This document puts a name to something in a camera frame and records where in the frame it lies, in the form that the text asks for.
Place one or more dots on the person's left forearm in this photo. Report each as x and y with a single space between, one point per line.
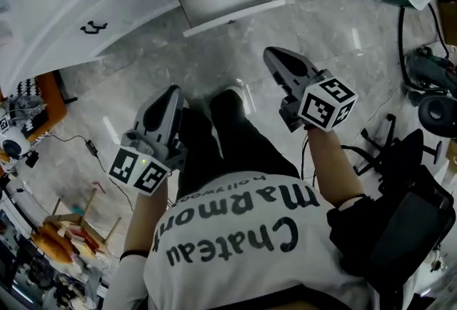
143 223

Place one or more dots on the person's black trousers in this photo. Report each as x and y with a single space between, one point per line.
242 144

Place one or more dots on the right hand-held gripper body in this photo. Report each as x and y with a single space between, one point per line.
326 105

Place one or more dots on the red book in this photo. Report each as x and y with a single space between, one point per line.
84 239

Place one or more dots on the wooden stool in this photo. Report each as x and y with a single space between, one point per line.
82 219

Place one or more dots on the black shoulder pack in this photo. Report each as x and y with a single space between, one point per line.
353 237

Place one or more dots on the grey knitted cloth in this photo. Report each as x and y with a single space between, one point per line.
26 106

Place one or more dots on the person's right forearm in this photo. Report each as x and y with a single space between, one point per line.
332 173

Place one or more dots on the striped black-white blanket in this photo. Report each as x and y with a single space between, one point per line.
28 87

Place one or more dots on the black power adapter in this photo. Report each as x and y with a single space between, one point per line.
91 148

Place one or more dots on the cardboard box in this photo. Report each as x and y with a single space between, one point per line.
449 8

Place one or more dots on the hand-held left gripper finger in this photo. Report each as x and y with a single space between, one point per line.
176 123
143 123

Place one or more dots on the person's white printed shirt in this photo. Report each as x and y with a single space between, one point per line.
232 258

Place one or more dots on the orange cushion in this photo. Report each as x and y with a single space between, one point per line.
51 242

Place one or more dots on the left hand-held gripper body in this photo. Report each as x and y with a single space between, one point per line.
137 173

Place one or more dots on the black equipment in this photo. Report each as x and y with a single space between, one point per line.
32 276

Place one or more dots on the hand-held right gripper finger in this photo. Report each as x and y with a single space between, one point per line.
305 64
280 74

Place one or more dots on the black plug block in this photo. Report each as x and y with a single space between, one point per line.
31 159

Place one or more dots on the orange sofa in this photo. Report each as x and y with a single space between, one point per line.
50 101

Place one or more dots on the black office chair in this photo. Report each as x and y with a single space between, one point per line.
414 215

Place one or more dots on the person's shoe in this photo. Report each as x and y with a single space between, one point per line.
236 91

